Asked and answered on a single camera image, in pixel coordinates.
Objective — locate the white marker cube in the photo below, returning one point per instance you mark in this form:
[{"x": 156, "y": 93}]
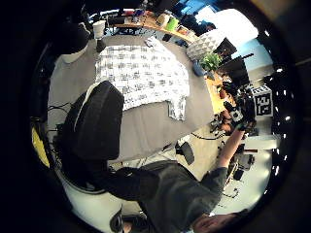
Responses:
[{"x": 263, "y": 101}]

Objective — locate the black monitor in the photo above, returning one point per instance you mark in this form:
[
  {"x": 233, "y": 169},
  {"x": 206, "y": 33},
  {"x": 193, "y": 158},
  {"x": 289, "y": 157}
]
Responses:
[{"x": 236, "y": 69}]

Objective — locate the green potted plant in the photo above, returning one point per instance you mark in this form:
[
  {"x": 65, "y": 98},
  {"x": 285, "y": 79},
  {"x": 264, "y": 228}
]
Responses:
[{"x": 210, "y": 62}]

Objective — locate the white patterned shirt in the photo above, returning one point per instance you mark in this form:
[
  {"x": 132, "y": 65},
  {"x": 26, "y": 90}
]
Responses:
[{"x": 142, "y": 76}]

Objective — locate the yellow object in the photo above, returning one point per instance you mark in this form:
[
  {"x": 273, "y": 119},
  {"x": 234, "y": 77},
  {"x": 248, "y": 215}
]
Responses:
[{"x": 39, "y": 147}]

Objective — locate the white triangle-patterned cushion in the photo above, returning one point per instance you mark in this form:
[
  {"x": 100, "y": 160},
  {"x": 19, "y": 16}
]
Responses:
[{"x": 204, "y": 43}]

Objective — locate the white cup on black stand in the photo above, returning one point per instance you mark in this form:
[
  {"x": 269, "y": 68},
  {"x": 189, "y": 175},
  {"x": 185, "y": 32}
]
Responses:
[{"x": 99, "y": 32}]

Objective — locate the the person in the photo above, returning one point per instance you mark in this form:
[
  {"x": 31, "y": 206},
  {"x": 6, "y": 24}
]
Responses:
[{"x": 181, "y": 197}]

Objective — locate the green box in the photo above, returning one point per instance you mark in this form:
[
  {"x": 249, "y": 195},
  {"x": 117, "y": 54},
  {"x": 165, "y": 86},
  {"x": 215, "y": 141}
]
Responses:
[{"x": 172, "y": 24}]

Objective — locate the wooden desk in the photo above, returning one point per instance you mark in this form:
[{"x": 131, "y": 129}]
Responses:
[{"x": 152, "y": 25}]

